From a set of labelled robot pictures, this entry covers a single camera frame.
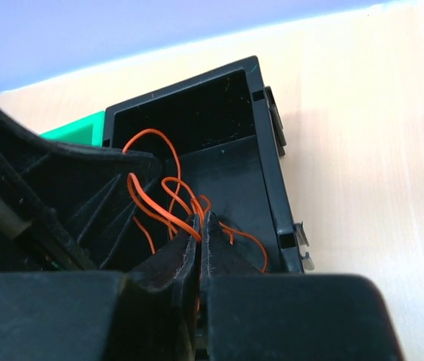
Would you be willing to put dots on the green plastic bin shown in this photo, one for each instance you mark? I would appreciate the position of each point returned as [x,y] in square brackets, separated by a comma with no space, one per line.
[87,131]

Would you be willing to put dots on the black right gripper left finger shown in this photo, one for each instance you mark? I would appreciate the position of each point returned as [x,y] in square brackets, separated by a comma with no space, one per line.
[148,313]

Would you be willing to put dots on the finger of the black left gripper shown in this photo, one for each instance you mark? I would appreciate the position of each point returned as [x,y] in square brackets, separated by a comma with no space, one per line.
[67,206]

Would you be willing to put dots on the black plastic bin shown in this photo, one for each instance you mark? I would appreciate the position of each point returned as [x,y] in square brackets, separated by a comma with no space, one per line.
[222,132]

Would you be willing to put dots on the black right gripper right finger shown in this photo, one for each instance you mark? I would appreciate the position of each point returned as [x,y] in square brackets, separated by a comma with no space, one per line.
[251,315]

